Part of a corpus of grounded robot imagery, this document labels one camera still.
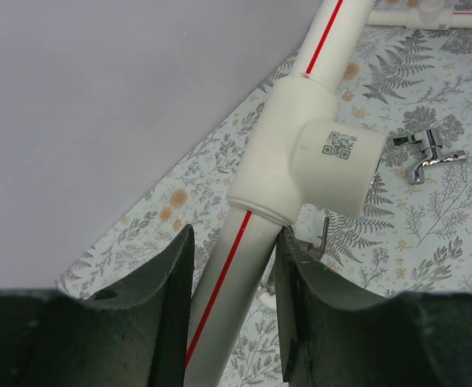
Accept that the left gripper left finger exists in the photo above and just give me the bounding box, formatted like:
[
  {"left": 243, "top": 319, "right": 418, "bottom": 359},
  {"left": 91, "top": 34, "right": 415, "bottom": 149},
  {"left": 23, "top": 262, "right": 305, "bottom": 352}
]
[{"left": 0, "top": 226, "right": 195, "bottom": 386}]

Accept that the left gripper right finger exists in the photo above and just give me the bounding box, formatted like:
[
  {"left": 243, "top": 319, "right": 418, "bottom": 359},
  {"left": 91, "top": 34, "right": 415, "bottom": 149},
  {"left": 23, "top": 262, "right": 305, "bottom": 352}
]
[{"left": 275, "top": 229, "right": 472, "bottom": 386}]

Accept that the chrome faucet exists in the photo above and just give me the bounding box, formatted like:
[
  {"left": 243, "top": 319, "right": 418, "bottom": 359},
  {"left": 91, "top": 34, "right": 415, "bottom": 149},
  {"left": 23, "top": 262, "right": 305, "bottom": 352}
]
[{"left": 392, "top": 129, "right": 467, "bottom": 185}]

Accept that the dark short faucet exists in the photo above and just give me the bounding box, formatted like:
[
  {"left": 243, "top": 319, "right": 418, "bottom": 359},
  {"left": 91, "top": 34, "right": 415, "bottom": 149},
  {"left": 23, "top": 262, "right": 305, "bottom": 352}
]
[{"left": 306, "top": 217, "right": 330, "bottom": 261}]

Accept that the white pipe frame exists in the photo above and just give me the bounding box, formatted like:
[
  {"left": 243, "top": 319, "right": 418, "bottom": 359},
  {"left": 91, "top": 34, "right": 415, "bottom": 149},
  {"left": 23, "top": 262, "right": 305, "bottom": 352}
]
[{"left": 184, "top": 1, "right": 472, "bottom": 386}]

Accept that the floral table mat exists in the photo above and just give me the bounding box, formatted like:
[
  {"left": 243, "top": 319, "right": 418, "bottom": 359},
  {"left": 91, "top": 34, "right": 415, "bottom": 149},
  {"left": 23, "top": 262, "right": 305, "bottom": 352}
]
[{"left": 54, "top": 0, "right": 472, "bottom": 387}]

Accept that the white plastic faucet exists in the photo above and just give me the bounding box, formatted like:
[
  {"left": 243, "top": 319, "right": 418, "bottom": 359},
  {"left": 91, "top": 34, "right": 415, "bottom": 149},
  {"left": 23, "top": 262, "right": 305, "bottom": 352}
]
[{"left": 256, "top": 284, "right": 277, "bottom": 310}]

